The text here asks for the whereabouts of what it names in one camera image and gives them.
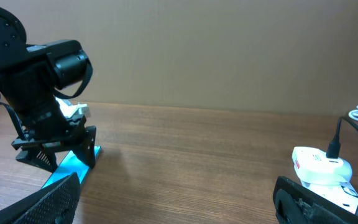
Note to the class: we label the white power strip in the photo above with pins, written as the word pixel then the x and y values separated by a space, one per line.
pixel 343 195

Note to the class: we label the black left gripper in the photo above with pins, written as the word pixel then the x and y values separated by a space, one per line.
pixel 47 131

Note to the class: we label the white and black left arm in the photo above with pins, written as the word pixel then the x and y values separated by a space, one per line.
pixel 31 80

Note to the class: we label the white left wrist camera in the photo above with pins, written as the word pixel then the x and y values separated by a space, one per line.
pixel 69 110

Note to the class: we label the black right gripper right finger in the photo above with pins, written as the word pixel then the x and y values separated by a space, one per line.
pixel 295 204

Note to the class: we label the blue Galaxy smartphone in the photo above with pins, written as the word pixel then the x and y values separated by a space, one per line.
pixel 68 165

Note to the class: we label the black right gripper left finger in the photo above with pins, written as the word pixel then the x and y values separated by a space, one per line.
pixel 54 204

